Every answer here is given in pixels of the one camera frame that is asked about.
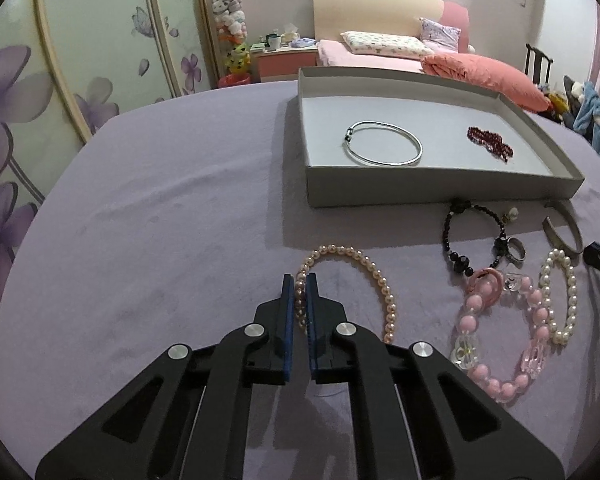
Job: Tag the colourful plush toys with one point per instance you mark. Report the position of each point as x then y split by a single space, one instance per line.
560 100

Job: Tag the tissue box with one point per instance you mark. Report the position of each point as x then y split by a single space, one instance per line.
290 34

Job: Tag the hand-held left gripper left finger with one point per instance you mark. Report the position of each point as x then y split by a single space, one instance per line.
288 330

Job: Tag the purple pillow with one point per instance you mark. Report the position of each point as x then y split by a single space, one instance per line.
440 35

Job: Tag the white printed pillow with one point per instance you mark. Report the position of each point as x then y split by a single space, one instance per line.
385 44

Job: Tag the blue fleece garment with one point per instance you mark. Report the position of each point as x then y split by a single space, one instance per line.
595 115

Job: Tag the pink nightstand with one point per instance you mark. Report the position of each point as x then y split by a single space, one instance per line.
280 65

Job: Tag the pearl earring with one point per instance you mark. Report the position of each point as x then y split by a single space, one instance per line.
513 213

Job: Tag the pink bed with headboard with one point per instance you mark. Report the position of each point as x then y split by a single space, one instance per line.
370 10

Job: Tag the blue folded cloth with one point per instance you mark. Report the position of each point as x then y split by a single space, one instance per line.
304 42

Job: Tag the wide silver cuff bangle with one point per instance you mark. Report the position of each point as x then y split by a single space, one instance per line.
555 237

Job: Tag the grey cardboard tray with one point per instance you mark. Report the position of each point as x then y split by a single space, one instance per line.
325 130

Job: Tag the flower print sliding wardrobe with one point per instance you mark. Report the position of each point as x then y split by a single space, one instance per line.
80 35

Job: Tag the folded pink quilt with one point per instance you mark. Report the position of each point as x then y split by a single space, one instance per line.
480 72

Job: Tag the dark wooden chair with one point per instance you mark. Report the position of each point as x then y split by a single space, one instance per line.
537 62

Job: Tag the plush toy tower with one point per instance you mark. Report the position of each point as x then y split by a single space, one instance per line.
230 15

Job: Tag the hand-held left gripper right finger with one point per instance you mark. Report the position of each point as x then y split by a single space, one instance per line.
312 330

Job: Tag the thin silver bangle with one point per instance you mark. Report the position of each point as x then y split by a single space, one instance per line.
349 135

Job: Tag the purple table cloth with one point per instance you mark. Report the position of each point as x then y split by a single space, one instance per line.
155 240

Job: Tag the red waste bin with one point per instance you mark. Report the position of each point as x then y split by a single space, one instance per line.
235 81

